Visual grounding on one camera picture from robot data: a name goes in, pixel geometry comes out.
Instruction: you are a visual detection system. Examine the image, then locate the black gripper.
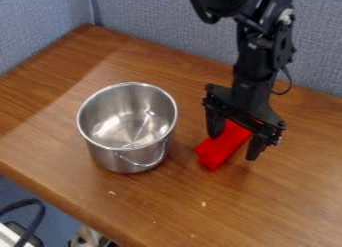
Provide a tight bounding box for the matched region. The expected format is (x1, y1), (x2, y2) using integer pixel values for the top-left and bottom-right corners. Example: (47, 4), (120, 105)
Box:
(204, 81), (288, 161)

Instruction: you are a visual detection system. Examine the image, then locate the grey case under table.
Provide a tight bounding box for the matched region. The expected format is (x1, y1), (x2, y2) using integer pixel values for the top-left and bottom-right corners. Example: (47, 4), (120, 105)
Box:
(0, 222), (45, 247)

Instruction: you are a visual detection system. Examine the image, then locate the red block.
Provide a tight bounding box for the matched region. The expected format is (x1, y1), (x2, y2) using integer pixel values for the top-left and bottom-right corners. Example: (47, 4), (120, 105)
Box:
(196, 121), (253, 171)

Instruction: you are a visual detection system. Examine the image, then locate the white black object under table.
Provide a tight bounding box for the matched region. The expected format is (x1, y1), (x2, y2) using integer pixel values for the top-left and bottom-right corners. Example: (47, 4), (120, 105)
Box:
(66, 226), (120, 247)

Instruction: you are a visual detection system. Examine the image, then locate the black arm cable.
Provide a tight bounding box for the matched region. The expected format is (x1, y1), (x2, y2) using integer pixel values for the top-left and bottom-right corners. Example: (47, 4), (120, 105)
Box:
(272, 66), (295, 96)

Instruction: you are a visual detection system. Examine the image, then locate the metal pot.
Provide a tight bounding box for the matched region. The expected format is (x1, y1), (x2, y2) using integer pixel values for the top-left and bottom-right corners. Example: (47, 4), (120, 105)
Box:
(77, 82), (178, 174)

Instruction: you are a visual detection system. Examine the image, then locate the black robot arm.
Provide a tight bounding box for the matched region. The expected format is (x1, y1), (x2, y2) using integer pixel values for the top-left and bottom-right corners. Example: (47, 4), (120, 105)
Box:
(190, 0), (297, 161)

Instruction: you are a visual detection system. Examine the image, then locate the black bag strap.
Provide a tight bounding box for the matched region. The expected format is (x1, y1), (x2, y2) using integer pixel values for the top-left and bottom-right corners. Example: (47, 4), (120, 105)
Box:
(0, 198), (47, 247)

